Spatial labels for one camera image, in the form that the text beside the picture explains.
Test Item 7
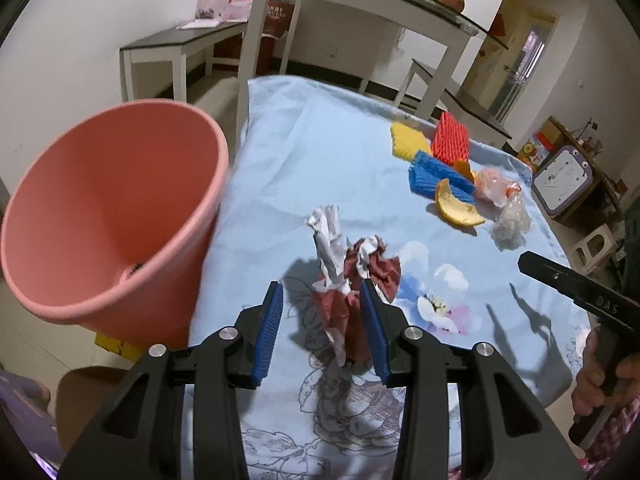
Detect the yellow foam net sleeve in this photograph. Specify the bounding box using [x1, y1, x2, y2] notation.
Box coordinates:
[390, 122, 432, 162]

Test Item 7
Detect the left dark-top white bench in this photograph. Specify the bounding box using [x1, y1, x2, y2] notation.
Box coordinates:
[119, 21, 247, 102]

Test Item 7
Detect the white plastic stool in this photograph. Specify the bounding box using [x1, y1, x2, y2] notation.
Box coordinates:
[573, 224, 616, 275]

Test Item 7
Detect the colourful cardboard box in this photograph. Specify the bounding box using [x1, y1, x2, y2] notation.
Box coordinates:
[518, 131, 554, 172]

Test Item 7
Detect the red foam net sleeve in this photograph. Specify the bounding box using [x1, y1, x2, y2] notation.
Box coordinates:
[431, 112, 470, 166]

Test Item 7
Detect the right dark-top white bench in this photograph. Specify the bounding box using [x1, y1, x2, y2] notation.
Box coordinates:
[393, 58, 512, 148]

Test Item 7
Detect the clear bubble wrap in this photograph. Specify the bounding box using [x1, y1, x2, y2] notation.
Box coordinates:
[491, 193, 532, 249]

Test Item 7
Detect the pink orange plastic bag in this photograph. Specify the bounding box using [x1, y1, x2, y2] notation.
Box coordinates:
[474, 167, 522, 208]

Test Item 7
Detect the light blue floral cloth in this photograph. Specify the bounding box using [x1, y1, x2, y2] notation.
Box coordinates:
[190, 76, 589, 479]

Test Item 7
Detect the blue foam net sleeve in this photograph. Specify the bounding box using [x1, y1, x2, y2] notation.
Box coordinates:
[409, 151, 475, 204]

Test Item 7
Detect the red gift bag under table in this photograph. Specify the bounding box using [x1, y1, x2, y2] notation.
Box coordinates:
[214, 0, 294, 76]

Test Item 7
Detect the dark-top white bench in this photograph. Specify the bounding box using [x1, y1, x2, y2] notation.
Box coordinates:
[393, 58, 512, 148]
[119, 21, 247, 102]

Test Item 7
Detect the right hand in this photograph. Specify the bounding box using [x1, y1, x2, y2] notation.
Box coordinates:
[570, 327, 640, 416]

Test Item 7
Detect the pink plastic bucket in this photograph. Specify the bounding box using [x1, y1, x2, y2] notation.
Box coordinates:
[1, 99, 229, 349]

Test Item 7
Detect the red white paper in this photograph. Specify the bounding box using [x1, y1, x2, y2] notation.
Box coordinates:
[306, 205, 401, 367]

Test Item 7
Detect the orange peel piece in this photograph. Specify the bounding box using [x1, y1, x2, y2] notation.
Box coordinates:
[452, 160, 475, 184]
[435, 179, 485, 228]

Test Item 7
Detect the white glass-top dining table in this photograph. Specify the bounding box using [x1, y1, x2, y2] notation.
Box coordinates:
[236, 0, 489, 142]

